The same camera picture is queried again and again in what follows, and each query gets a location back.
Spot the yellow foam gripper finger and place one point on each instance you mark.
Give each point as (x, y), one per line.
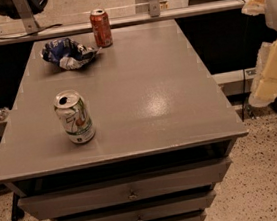
(264, 85)
(254, 7)

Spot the blue chip bag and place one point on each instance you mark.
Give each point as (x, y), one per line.
(68, 54)

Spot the black bag on shelf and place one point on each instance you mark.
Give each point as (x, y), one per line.
(14, 8)

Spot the top grey drawer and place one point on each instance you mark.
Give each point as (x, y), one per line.
(116, 192)

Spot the grey drawer cabinet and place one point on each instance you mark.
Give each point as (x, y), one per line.
(152, 102)

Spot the middle grey drawer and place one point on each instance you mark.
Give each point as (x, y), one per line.
(155, 209)

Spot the red soda can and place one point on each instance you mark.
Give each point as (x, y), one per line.
(101, 27)

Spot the white green 7up can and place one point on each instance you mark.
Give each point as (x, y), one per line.
(72, 111)

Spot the small crumpled clear wrapper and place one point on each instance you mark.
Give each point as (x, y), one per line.
(4, 112)

